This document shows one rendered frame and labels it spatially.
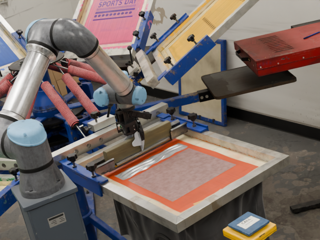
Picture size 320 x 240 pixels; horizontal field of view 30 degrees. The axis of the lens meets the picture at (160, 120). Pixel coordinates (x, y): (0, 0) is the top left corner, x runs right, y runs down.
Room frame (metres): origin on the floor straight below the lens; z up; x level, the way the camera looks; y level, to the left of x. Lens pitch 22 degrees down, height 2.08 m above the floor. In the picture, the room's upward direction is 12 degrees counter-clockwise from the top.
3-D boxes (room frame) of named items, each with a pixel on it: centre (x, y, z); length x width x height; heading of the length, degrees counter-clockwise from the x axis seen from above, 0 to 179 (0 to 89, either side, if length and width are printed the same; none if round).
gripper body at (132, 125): (2.40, 0.13, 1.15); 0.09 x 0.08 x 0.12; 124
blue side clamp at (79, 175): (2.29, 0.36, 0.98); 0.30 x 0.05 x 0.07; 34
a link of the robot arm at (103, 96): (2.32, 0.18, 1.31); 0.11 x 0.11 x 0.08; 51
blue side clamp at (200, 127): (2.59, -0.10, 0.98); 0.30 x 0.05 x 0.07; 34
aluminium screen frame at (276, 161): (2.24, -0.01, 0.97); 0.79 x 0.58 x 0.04; 34
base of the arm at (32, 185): (1.81, 0.43, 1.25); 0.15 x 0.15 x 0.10
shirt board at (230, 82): (3.16, -0.09, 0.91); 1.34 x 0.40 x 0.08; 94
